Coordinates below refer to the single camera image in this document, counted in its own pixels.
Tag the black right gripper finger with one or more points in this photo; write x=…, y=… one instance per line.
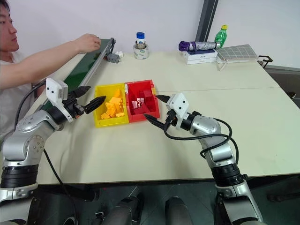
x=164, y=98
x=155, y=122

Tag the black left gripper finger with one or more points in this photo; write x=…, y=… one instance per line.
x=93, y=105
x=80, y=91

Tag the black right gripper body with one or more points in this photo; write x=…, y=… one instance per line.
x=171, y=118

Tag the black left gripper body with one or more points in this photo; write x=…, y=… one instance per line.
x=72, y=106

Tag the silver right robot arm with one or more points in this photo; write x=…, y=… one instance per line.
x=206, y=124

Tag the person's bare forearm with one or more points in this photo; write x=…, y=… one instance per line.
x=35, y=63

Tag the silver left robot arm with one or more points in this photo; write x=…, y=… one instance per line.
x=25, y=143

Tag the green conveyor belt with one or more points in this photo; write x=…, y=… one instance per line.
x=82, y=68

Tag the grey metal block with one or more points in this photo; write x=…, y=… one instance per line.
x=113, y=57

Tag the person's bare hand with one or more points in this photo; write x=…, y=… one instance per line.
x=87, y=43

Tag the small yellow bin clip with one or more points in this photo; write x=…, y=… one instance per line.
x=153, y=90

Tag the red plastic bin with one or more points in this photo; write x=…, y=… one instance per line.
x=140, y=118

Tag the yellow building block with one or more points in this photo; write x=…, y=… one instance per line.
x=120, y=114
x=105, y=116
x=114, y=100
x=110, y=106
x=117, y=93

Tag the yellow plastic bin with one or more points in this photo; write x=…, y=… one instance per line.
x=110, y=123

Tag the red block with white studs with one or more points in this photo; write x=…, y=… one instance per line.
x=137, y=104

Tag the white tape roll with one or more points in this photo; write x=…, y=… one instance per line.
x=141, y=54

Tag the white flat cardboard box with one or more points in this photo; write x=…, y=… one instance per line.
x=200, y=53
x=201, y=61

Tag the white crumpled paper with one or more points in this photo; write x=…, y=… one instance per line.
x=120, y=54

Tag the purple and grey folded umbrella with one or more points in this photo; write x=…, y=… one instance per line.
x=199, y=45

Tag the person's white shirt torso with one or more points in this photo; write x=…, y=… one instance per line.
x=9, y=105

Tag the white bottle with blue cap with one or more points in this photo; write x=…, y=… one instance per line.
x=140, y=38

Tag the green plastic bottle yellow cap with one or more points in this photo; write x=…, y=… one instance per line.
x=221, y=37

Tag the dark rounded shape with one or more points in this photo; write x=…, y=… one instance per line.
x=177, y=211
x=125, y=211

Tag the person's head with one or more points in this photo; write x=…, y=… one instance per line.
x=7, y=28

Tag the black table clamp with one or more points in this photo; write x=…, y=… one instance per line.
x=264, y=59

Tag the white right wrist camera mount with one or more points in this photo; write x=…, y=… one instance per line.
x=179, y=102

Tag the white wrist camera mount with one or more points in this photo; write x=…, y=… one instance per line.
x=179, y=102
x=52, y=90

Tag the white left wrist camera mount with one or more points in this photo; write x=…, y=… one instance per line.
x=52, y=90

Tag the grey wall pillar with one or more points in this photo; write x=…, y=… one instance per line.
x=206, y=21

